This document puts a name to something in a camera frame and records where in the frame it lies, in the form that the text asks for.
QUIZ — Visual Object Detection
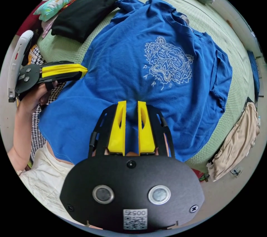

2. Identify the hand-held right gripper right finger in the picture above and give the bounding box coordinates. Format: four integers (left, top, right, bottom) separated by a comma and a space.
137, 101, 156, 156

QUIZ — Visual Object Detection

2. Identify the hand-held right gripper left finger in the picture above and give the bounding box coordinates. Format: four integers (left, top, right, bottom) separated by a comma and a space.
107, 100, 127, 156

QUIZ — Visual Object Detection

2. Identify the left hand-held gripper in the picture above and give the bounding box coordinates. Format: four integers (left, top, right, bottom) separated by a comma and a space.
14, 60, 88, 101

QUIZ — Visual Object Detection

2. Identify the blue printed short sleeve shirt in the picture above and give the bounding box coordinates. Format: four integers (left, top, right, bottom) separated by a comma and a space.
38, 0, 233, 166

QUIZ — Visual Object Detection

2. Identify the person's left forearm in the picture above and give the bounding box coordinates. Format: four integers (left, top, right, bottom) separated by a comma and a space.
7, 112, 34, 176

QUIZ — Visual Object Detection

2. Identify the person's left hand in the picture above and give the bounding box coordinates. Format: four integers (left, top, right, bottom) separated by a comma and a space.
17, 80, 58, 117

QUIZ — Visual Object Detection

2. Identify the black garment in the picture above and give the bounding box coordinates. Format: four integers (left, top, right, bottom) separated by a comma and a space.
51, 0, 146, 43

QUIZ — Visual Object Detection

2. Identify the houndstooth garment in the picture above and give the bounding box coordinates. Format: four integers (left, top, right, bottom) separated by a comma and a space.
26, 46, 68, 161

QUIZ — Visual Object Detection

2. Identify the person's body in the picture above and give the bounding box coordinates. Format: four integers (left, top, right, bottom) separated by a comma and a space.
18, 142, 105, 230

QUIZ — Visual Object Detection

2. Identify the beige garment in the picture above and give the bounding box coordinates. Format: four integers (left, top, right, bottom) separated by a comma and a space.
206, 102, 261, 182

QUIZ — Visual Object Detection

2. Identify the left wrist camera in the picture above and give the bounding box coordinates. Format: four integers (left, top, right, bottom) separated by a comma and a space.
7, 30, 34, 103

